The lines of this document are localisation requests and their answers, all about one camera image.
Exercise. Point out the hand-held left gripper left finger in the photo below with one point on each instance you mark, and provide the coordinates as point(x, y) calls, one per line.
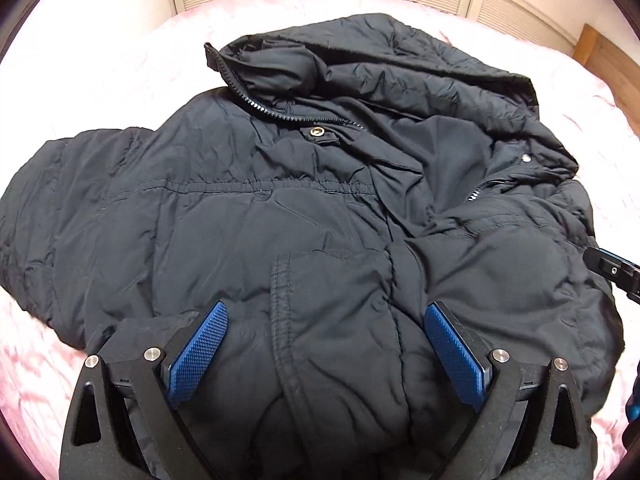
point(200, 347)

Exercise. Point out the pink bed sheet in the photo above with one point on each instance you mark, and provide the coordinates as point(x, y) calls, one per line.
point(115, 85)

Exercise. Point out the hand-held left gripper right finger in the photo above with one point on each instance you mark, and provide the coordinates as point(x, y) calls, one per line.
point(455, 355)

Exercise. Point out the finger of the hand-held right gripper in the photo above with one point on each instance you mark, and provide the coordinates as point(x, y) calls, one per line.
point(612, 267)

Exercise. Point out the black padded jacket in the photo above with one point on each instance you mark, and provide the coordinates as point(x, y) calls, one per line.
point(310, 220)

